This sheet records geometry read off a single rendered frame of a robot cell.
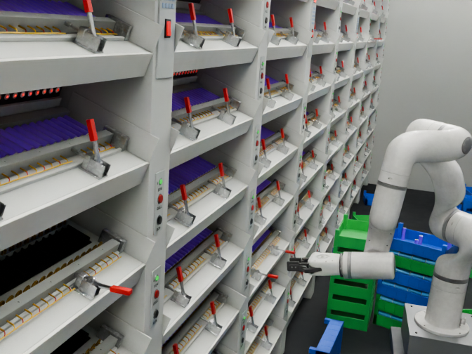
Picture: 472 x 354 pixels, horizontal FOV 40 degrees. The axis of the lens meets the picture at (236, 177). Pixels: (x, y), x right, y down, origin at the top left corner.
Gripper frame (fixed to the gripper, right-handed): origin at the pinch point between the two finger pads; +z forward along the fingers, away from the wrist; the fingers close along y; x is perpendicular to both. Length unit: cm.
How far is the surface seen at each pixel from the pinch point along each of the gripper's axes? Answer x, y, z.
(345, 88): -43, -192, 8
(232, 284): 0.3, 18.1, 15.5
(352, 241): 22, -96, -5
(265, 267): 7.8, -18.6, 15.4
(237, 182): -31.8, 20.4, 10.1
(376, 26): -81, -332, 1
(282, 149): -32.5, -32.9, 9.3
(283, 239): 7, -51, 16
